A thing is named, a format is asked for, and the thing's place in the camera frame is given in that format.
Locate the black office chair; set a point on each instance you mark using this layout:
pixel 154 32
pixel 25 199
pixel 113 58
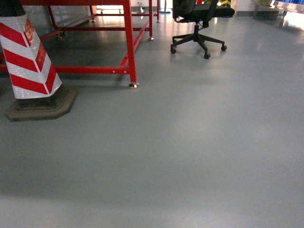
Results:
pixel 187 11

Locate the red white traffic cone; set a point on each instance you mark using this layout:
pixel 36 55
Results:
pixel 38 90

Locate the red metal table frame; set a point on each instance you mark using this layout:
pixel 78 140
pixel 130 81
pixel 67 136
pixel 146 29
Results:
pixel 109 35

